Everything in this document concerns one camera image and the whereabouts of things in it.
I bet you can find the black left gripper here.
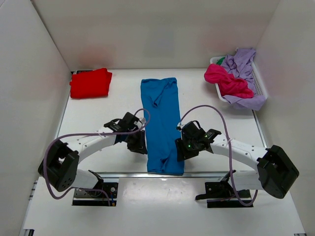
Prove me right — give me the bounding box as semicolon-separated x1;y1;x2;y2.
126;127;148;154

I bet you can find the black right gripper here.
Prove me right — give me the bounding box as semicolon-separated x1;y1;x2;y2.
175;137;199;162

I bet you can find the blue t shirt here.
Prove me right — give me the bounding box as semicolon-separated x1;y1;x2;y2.
140;77;185;176

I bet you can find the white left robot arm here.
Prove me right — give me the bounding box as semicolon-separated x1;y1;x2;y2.
38;112;148;196

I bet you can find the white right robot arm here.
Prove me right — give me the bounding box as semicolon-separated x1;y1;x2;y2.
175;121;299;200

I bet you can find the pink t shirt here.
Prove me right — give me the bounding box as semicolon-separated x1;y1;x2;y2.
204;63;254;99

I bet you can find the red folded t shirt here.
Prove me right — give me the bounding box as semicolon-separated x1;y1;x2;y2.
69;68;112;99

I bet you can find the white plastic basket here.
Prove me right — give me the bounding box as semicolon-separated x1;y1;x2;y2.
215;61;268;103

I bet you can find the green t shirt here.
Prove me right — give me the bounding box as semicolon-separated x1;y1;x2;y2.
216;57;225;65

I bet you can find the lavender t shirt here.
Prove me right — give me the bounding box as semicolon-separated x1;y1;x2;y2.
221;48;266;111

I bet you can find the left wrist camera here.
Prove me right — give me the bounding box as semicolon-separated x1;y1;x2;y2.
139;118;146;125

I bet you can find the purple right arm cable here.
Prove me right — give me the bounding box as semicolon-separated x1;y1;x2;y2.
177;104;258;207

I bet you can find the aluminium table edge rail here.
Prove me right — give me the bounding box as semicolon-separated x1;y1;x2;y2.
57;68;268;176

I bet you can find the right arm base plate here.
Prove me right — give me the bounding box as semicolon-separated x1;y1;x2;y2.
193;172;258;208

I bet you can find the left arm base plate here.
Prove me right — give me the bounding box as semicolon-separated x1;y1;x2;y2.
72;178;119;207

